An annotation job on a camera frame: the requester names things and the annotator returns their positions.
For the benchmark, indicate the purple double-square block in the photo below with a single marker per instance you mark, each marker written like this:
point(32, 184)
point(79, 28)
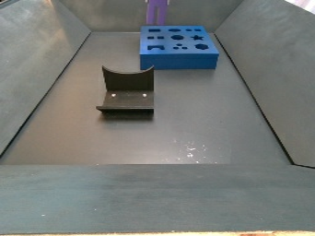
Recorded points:
point(156, 11)

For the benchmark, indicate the blue foam shape board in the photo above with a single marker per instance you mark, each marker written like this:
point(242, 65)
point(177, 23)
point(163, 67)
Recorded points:
point(177, 47)

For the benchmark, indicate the black curved holder stand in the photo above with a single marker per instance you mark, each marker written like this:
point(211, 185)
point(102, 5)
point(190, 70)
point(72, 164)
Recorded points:
point(128, 91)

